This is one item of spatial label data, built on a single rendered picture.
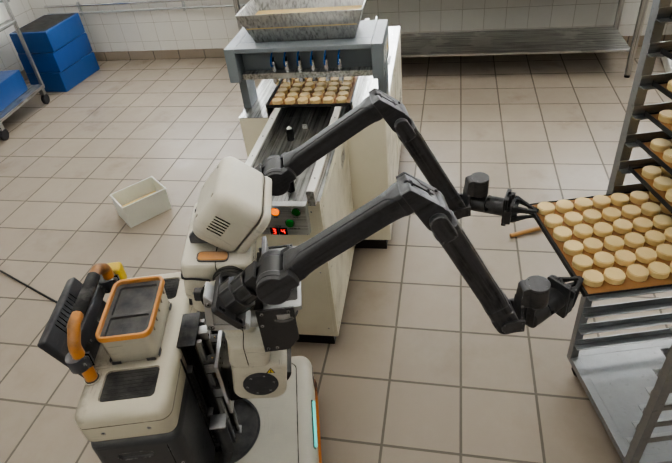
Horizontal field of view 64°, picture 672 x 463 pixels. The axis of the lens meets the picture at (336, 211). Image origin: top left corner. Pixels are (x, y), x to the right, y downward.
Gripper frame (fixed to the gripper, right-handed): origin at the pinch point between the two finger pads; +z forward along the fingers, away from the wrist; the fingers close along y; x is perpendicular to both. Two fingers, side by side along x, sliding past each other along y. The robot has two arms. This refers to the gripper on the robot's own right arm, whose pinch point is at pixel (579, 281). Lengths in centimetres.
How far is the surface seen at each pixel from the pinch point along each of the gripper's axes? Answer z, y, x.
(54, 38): -47, 42, -536
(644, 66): 41, -41, -18
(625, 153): 42.1, -13.5, -17.5
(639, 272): 12.4, -1.5, 8.3
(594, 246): 12.8, -1.6, -4.8
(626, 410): 37, 81, 8
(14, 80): -95, 60, -503
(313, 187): -24, 5, -92
